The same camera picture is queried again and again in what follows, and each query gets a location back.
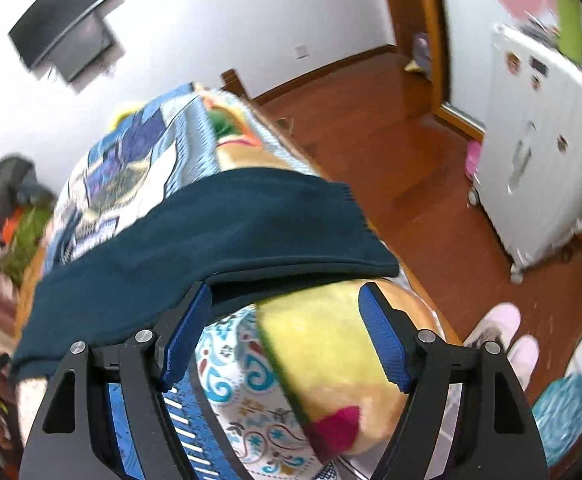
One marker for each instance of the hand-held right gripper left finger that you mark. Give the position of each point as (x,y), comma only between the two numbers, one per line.
(186,330)

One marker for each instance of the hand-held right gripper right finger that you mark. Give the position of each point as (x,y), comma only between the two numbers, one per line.
(386,340)

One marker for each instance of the dark teal pants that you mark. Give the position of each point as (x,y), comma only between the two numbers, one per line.
(196,230)

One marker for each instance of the pink slipper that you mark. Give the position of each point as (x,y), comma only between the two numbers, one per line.
(493,322)
(525,357)

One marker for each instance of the blue patchwork bedspread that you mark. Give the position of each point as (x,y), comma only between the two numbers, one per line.
(131,160)

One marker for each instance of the person's teal pajama leg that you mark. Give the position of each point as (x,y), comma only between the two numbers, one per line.
(563,420)

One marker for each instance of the white wheeled suitcase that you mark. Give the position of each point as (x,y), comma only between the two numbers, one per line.
(536,160)

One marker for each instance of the dark padded jacket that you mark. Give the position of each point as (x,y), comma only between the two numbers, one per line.
(6,180)

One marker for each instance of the brown wooden door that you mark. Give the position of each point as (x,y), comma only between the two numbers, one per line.
(396,5)

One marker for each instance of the green cloth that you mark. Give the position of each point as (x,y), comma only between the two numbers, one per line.
(570,15)

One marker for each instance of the small black wall monitor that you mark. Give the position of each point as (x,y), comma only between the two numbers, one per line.
(83,52)

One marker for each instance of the white wall socket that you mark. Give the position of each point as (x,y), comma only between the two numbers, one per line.
(301,51)

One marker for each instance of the black wall television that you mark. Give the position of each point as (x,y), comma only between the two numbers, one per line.
(56,20)

